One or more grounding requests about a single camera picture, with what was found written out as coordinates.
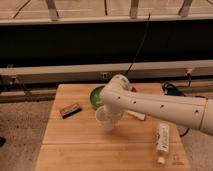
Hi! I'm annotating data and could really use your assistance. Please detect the blue power adapter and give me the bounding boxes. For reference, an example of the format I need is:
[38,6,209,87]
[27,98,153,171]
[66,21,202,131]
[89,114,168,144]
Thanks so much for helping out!
[167,89,183,96]

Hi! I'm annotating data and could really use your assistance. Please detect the white toothpaste tube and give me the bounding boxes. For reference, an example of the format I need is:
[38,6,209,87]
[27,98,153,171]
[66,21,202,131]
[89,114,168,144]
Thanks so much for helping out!
[156,123,170,165]

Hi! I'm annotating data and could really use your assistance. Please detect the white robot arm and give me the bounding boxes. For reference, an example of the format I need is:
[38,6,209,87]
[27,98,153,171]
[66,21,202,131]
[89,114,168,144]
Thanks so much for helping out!
[100,74,213,136]

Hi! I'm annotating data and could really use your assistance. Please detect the white ceramic cup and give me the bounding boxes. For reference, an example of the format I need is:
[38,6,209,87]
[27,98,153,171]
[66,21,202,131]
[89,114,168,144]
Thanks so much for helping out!
[95,107,116,131]

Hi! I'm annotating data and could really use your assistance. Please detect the white wall outlet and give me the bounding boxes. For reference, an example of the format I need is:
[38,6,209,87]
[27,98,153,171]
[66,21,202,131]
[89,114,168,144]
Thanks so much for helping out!
[101,72,110,80]

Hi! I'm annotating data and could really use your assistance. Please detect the black hanging cable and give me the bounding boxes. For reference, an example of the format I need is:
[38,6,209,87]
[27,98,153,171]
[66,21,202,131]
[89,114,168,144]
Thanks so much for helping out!
[118,12,152,82]

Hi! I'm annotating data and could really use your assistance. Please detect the brown chocolate bar box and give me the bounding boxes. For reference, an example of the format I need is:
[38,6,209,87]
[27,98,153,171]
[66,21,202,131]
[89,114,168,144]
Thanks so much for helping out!
[60,103,82,119]

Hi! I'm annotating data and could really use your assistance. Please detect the black floor cable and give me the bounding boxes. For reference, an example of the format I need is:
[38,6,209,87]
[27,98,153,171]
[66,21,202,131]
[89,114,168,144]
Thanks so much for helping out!
[161,73,208,138]

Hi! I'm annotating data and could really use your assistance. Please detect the green bowl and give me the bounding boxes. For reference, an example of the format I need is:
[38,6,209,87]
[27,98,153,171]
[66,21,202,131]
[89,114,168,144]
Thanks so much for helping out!
[90,86,103,109]

